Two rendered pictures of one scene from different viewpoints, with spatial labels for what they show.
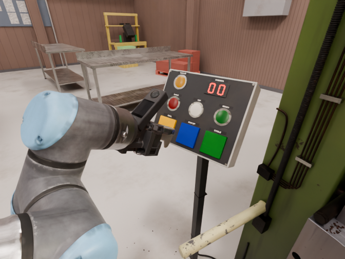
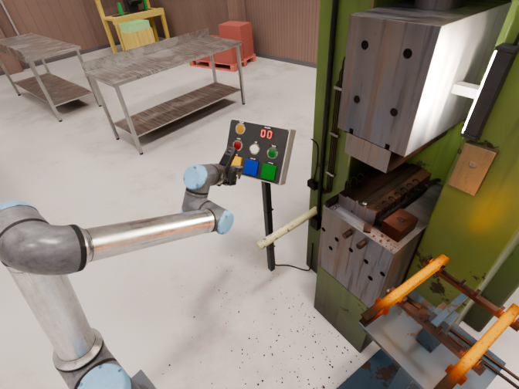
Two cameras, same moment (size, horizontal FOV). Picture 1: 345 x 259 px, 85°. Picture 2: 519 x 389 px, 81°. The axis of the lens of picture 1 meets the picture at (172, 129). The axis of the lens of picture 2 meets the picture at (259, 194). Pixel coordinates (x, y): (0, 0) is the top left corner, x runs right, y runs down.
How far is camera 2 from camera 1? 88 cm
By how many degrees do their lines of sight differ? 12
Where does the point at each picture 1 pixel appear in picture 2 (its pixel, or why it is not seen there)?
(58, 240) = (218, 213)
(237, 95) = (279, 137)
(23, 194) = (192, 206)
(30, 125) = (190, 180)
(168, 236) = (247, 257)
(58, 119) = (203, 177)
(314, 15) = (320, 83)
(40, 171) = (196, 197)
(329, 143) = (339, 160)
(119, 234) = (201, 263)
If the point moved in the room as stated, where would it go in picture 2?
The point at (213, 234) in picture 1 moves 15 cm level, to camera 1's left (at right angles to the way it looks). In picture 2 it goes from (279, 232) to (252, 237)
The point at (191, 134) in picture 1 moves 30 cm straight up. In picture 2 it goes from (253, 167) to (248, 111)
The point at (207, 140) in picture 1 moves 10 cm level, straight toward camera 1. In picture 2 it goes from (265, 170) to (264, 181)
